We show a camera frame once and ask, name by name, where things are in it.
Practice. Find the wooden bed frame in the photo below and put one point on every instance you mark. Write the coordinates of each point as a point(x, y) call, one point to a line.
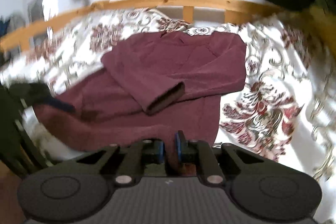
point(235, 11)

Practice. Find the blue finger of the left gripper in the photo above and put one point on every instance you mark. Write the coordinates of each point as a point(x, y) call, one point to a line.
point(56, 103)

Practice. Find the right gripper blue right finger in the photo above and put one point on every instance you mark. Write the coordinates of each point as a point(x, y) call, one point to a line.
point(201, 155)

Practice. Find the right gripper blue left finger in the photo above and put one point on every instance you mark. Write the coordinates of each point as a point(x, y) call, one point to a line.
point(137, 157)

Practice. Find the maroon long-sleeve shirt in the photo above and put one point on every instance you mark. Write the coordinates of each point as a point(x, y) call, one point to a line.
point(151, 85)

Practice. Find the floral white bedspread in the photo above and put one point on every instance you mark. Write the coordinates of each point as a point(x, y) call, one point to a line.
point(285, 112)

